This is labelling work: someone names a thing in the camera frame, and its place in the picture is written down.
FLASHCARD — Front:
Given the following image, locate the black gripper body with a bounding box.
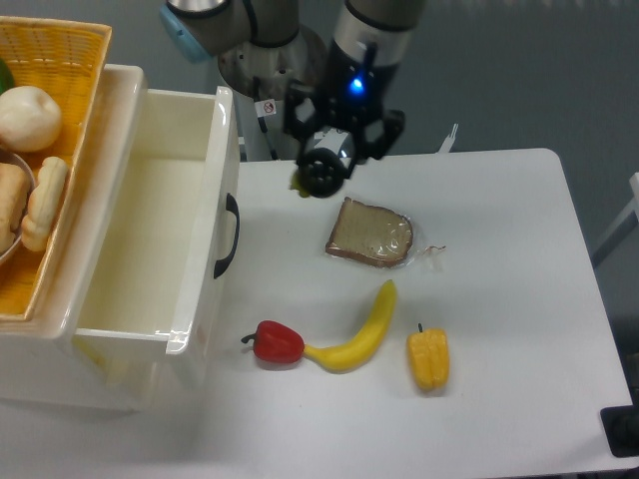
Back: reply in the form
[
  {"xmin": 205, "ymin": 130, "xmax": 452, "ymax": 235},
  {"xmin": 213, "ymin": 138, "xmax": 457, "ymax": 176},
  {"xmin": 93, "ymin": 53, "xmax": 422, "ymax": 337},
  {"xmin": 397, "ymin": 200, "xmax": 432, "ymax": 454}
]
[{"xmin": 316, "ymin": 41, "xmax": 398, "ymax": 139}]

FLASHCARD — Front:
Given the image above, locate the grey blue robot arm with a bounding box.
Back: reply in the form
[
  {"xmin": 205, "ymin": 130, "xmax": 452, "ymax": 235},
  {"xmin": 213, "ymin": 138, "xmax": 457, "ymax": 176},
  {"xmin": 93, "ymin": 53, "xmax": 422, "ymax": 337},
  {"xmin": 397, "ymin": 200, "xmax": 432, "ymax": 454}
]
[{"xmin": 160, "ymin": 1, "xmax": 425, "ymax": 187}]

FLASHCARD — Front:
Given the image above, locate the open upper white drawer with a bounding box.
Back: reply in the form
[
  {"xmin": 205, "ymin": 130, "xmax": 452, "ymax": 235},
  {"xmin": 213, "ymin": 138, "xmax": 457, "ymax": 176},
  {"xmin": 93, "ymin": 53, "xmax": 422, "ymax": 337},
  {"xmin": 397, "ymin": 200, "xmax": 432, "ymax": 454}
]
[{"xmin": 76, "ymin": 87, "xmax": 240, "ymax": 409}]

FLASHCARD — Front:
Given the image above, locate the white drawer cabinet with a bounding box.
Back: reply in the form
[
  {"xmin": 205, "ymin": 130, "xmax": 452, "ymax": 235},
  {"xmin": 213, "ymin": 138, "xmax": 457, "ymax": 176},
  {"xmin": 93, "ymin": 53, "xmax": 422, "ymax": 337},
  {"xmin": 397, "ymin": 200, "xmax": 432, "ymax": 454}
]
[{"xmin": 1, "ymin": 65, "xmax": 147, "ymax": 410}]

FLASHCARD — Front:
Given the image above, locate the wrapped bread slice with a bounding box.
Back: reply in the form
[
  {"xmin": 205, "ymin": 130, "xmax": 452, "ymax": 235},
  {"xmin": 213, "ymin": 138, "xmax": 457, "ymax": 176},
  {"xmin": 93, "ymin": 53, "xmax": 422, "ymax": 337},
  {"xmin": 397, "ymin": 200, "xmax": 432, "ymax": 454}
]
[{"xmin": 324, "ymin": 197, "xmax": 446, "ymax": 268}]

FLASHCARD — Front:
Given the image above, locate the red bell pepper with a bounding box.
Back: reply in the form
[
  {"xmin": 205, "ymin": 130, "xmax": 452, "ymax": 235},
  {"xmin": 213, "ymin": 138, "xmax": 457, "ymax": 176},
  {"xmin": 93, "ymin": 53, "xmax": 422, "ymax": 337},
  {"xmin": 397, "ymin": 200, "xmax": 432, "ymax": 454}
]
[{"xmin": 241, "ymin": 320, "xmax": 305, "ymax": 365}]

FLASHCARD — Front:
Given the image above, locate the yellow banana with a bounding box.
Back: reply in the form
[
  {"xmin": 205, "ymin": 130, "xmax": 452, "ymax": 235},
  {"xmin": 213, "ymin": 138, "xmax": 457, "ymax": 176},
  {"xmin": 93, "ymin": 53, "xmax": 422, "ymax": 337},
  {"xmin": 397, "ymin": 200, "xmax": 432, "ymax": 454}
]
[{"xmin": 304, "ymin": 279, "xmax": 398, "ymax": 373}]

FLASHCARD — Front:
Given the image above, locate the yellow bell pepper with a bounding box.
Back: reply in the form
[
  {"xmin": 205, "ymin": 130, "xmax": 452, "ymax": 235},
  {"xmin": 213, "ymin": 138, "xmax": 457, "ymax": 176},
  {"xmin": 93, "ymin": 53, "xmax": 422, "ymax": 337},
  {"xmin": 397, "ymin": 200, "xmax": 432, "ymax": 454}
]
[{"xmin": 406, "ymin": 323, "xmax": 450, "ymax": 391}]

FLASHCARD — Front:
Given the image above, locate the yellow woven basket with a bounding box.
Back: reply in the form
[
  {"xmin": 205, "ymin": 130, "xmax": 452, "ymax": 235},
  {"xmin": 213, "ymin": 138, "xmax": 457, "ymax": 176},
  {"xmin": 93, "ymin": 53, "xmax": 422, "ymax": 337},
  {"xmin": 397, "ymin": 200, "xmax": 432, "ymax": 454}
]
[{"xmin": 0, "ymin": 15, "xmax": 113, "ymax": 322}]

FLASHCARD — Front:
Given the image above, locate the pale bread roll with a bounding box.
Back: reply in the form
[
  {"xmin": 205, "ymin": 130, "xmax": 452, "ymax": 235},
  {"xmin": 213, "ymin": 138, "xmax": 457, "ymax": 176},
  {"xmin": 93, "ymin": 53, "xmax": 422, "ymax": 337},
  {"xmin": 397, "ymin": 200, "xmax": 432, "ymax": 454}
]
[{"xmin": 21, "ymin": 157, "xmax": 68, "ymax": 252}]

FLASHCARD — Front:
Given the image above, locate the white round bun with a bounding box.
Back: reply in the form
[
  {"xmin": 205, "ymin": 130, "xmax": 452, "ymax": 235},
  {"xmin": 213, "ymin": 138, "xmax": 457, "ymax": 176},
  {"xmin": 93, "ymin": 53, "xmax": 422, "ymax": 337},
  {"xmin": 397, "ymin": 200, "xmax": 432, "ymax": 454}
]
[{"xmin": 1, "ymin": 86, "xmax": 63, "ymax": 153}]

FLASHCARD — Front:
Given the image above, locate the brown bread in bowl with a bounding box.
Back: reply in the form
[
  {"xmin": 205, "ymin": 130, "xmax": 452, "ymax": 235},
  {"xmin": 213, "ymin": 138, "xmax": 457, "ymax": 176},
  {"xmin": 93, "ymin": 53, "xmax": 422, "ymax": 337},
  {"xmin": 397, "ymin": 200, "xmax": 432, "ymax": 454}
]
[{"xmin": 0, "ymin": 163, "xmax": 31, "ymax": 253}]

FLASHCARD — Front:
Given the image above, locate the metal bowl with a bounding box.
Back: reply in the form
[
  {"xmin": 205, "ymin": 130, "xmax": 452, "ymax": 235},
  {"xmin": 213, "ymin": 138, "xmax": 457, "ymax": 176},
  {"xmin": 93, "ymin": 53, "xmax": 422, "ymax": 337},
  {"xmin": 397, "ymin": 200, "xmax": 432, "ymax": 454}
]
[{"xmin": 1, "ymin": 149, "xmax": 35, "ymax": 263}]

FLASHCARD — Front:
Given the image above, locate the green vegetable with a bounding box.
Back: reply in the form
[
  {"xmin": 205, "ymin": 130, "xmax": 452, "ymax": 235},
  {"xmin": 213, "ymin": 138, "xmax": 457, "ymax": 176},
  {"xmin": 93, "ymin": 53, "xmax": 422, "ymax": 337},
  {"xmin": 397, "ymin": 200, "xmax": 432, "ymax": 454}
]
[{"xmin": 0, "ymin": 60, "xmax": 15, "ymax": 94}]

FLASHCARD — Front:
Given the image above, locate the black device at table edge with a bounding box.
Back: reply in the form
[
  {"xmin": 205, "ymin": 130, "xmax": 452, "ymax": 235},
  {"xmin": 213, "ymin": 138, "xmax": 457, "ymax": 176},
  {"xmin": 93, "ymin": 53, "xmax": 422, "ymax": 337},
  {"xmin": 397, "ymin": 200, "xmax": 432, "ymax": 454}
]
[{"xmin": 600, "ymin": 405, "xmax": 638, "ymax": 458}]

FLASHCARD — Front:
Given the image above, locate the metal bracket behind table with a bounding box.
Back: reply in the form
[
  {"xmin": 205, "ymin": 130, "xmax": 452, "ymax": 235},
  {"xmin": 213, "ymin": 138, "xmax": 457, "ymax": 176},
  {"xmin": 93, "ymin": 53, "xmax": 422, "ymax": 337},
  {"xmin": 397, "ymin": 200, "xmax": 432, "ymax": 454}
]
[{"xmin": 438, "ymin": 123, "xmax": 459, "ymax": 154}]

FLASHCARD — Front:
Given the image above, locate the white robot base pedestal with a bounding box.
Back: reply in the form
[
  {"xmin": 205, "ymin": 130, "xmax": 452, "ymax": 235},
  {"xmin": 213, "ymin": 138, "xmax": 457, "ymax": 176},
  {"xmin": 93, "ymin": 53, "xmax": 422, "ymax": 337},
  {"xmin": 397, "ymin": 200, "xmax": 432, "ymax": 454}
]
[{"xmin": 218, "ymin": 26, "xmax": 326, "ymax": 162}]

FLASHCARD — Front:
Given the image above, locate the black drawer handle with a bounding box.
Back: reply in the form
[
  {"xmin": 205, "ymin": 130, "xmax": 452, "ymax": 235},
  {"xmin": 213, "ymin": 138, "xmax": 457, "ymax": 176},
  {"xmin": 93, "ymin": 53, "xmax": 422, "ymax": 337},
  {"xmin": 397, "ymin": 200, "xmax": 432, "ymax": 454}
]
[{"xmin": 213, "ymin": 193, "xmax": 241, "ymax": 279}]

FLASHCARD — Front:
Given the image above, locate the white frame at right edge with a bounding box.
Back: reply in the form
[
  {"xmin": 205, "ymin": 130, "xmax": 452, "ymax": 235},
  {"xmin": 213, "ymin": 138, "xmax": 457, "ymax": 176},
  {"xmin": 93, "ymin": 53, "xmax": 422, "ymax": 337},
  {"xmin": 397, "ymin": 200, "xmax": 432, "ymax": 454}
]
[{"xmin": 590, "ymin": 172, "xmax": 639, "ymax": 268}]

